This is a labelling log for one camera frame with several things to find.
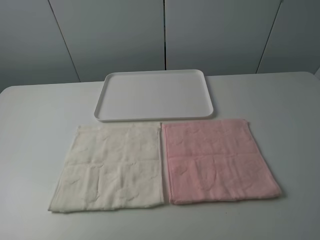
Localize white plastic tray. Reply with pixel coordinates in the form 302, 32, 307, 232
94, 69, 214, 122

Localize pink towel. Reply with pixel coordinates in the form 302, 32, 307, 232
162, 119, 282, 205

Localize cream white towel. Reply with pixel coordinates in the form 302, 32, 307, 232
48, 122, 165, 213

